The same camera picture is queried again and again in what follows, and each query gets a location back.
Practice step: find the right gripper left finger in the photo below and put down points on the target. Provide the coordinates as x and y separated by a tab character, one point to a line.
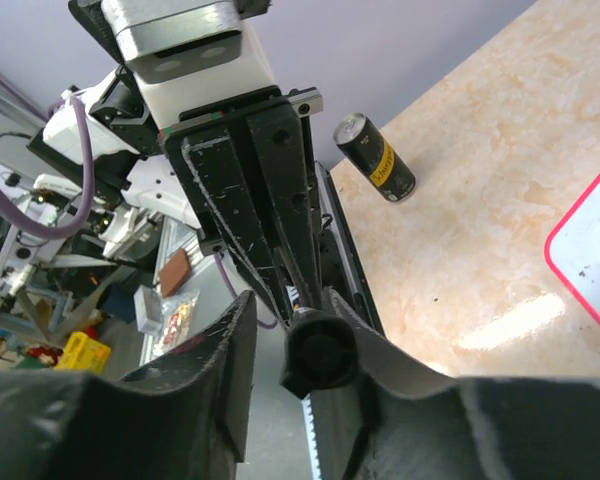
183	415

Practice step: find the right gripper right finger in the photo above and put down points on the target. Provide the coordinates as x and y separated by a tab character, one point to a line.
400	419

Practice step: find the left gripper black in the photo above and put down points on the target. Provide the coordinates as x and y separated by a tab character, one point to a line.
284	151

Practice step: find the black marker cap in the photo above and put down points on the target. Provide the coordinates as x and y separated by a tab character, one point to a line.
320	353

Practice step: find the whiteboard with pink frame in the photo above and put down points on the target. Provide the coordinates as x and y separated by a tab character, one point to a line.
572	249

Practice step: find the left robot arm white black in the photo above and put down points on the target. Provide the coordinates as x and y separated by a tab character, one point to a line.
132	169

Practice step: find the yellow box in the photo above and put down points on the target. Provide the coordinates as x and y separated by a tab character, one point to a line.
83	353

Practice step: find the brown block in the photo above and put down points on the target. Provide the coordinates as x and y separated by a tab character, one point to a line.
174	273

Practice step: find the grey slotted cable duct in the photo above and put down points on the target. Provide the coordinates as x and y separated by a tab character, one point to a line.
309	420

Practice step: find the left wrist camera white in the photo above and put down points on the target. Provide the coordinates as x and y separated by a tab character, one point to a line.
189	54

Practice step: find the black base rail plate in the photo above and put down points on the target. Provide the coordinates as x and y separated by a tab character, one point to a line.
356	290

